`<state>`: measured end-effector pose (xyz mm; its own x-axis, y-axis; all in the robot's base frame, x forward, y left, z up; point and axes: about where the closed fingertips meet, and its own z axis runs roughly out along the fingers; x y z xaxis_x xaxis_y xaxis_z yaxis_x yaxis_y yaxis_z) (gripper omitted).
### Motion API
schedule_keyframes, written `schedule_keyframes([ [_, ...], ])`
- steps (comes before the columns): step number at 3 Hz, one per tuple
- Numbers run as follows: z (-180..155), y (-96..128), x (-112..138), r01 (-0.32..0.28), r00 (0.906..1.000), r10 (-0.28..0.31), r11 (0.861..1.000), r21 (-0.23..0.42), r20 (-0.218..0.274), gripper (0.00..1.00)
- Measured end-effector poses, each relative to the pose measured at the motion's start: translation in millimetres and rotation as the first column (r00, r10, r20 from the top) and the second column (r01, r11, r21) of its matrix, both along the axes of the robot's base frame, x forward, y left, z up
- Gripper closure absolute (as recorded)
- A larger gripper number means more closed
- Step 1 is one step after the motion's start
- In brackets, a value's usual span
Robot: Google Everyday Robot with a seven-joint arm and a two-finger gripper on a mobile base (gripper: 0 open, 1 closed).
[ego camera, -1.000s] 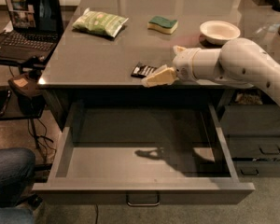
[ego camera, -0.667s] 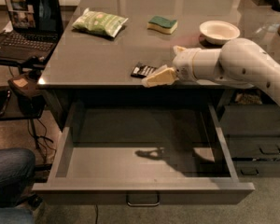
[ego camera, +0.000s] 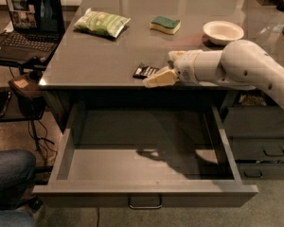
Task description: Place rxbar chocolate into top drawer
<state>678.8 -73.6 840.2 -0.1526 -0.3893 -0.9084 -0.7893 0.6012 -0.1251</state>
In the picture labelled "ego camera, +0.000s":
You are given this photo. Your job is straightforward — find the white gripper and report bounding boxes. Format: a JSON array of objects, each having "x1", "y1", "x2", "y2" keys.
[{"x1": 143, "y1": 50, "x2": 202, "y2": 88}]

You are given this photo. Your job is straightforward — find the black rxbar chocolate wrapper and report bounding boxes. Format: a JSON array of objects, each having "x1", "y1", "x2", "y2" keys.
[{"x1": 133, "y1": 63, "x2": 158, "y2": 79}]

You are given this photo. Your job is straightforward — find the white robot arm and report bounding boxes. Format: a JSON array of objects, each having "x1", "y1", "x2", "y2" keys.
[{"x1": 143, "y1": 40, "x2": 284, "y2": 110}]

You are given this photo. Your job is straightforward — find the open grey top drawer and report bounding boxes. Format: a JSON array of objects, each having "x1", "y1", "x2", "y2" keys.
[{"x1": 34, "y1": 104, "x2": 258, "y2": 208}]

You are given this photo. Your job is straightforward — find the green yellow sponge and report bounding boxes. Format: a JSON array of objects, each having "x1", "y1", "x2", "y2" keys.
[{"x1": 150, "y1": 16, "x2": 181, "y2": 35}]

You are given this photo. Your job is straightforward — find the white bowl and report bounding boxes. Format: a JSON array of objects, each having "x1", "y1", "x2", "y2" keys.
[{"x1": 203, "y1": 21, "x2": 244, "y2": 45}]

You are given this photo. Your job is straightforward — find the green chip bag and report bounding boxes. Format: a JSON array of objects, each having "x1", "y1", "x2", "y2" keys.
[{"x1": 74, "y1": 9, "x2": 130, "y2": 38}]

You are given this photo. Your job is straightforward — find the black device with label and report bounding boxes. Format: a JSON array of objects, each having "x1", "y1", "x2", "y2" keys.
[{"x1": 9, "y1": 73, "x2": 46, "y2": 118}]

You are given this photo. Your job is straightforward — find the black laptop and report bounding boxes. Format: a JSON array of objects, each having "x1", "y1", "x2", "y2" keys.
[{"x1": 0, "y1": 0, "x2": 65, "y2": 67}]

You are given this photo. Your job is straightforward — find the person leg blue jeans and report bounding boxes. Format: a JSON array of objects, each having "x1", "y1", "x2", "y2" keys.
[{"x1": 0, "y1": 149, "x2": 36, "y2": 227}]

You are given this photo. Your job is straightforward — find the metal drawer handle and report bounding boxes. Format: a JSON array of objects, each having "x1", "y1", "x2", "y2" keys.
[{"x1": 128, "y1": 197, "x2": 163, "y2": 210}]

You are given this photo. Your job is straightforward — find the black cables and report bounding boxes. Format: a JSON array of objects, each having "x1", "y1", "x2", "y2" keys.
[{"x1": 27, "y1": 120, "x2": 58, "y2": 166}]

